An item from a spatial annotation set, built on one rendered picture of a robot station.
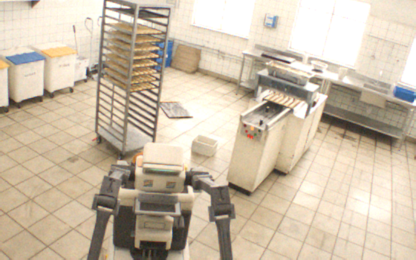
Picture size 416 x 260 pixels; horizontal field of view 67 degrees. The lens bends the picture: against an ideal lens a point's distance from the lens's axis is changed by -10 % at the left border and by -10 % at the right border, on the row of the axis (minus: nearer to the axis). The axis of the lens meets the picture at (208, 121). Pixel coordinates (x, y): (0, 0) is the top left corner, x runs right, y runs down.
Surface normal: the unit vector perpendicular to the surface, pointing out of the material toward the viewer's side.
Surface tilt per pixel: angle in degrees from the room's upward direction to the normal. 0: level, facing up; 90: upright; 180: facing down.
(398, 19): 90
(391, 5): 90
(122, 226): 91
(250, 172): 90
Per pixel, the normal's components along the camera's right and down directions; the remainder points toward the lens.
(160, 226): 0.11, 0.55
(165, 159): 0.21, -0.38
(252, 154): -0.51, 0.26
